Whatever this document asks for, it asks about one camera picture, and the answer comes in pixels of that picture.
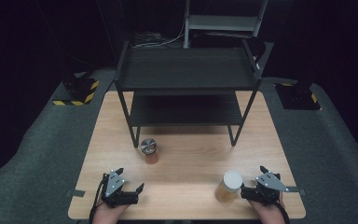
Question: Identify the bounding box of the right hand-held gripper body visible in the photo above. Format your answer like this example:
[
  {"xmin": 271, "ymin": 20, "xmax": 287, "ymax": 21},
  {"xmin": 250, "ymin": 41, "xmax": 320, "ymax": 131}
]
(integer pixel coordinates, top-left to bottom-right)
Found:
[{"xmin": 241, "ymin": 170, "xmax": 290, "ymax": 207}]

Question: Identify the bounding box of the person's left hand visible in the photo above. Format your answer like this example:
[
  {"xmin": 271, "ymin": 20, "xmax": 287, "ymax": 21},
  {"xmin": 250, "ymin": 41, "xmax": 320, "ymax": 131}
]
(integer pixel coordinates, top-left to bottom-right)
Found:
[{"xmin": 92, "ymin": 200, "xmax": 131, "ymax": 224}]

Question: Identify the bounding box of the grey tape strip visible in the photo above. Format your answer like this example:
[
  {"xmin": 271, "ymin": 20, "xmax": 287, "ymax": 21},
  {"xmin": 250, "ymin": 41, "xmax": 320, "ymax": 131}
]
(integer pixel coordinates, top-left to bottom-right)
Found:
[
  {"xmin": 65, "ymin": 189, "xmax": 87, "ymax": 199},
  {"xmin": 286, "ymin": 186, "xmax": 308, "ymax": 197}
]

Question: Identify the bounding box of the right hand-held gripper cable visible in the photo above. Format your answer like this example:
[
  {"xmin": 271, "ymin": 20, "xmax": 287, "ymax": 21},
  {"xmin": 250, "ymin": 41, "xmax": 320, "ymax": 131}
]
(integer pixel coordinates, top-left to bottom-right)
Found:
[{"xmin": 273, "ymin": 199, "xmax": 291, "ymax": 224}]

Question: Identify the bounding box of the hand-held gripper cable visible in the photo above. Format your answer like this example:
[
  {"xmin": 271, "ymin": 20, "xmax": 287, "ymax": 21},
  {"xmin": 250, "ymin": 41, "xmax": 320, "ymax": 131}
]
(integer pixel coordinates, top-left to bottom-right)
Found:
[
  {"xmin": 89, "ymin": 173, "xmax": 110, "ymax": 224},
  {"xmin": 273, "ymin": 199, "xmax": 291, "ymax": 224}
]

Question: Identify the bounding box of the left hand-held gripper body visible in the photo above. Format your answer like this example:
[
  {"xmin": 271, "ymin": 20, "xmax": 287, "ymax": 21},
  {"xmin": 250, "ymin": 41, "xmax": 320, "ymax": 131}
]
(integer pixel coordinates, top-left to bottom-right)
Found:
[{"xmin": 100, "ymin": 169, "xmax": 138, "ymax": 209}]

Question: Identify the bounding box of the grey metal stand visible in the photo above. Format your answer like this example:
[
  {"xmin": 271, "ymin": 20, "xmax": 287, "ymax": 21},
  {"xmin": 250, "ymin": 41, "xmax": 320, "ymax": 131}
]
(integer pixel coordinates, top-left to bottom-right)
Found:
[{"xmin": 183, "ymin": 0, "xmax": 269, "ymax": 49}]

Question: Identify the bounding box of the left hand-held gripper cable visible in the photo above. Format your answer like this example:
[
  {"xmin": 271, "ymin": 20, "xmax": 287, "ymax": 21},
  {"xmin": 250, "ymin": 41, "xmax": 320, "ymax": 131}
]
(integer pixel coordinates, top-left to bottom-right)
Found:
[{"xmin": 89, "ymin": 173, "xmax": 110, "ymax": 224}]

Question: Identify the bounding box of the white cable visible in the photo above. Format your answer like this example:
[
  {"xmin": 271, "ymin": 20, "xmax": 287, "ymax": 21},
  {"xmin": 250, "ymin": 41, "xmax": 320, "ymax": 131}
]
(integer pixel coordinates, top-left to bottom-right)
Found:
[{"xmin": 132, "ymin": 18, "xmax": 187, "ymax": 49}]

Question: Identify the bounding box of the person's right hand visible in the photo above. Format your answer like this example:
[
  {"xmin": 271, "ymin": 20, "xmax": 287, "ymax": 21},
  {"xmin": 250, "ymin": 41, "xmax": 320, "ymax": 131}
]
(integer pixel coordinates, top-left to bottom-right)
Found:
[{"xmin": 248, "ymin": 191, "xmax": 286, "ymax": 224}]

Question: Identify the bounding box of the white lid glass jar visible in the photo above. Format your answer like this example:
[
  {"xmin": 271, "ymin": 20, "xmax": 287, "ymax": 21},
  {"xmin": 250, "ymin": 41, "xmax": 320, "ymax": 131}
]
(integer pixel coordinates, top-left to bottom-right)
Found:
[{"xmin": 214, "ymin": 170, "xmax": 244, "ymax": 204}]

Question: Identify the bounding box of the black two-tier shelf rack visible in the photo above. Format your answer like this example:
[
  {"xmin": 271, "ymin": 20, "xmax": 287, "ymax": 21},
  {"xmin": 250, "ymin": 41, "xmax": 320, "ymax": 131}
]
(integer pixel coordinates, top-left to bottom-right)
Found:
[{"xmin": 114, "ymin": 39, "xmax": 275, "ymax": 148}]

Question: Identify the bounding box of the silver lid glass jar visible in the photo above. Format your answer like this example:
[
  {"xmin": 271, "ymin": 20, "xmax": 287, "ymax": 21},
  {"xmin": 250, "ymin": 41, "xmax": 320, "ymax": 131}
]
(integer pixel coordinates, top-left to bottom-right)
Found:
[{"xmin": 140, "ymin": 137, "xmax": 160, "ymax": 165}]

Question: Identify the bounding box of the black base with striped tape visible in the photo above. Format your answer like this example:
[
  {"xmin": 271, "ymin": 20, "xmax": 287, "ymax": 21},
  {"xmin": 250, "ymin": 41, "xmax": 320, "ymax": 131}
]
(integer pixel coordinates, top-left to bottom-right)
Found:
[
  {"xmin": 274, "ymin": 81, "xmax": 323, "ymax": 112},
  {"xmin": 52, "ymin": 71, "xmax": 101, "ymax": 107}
]

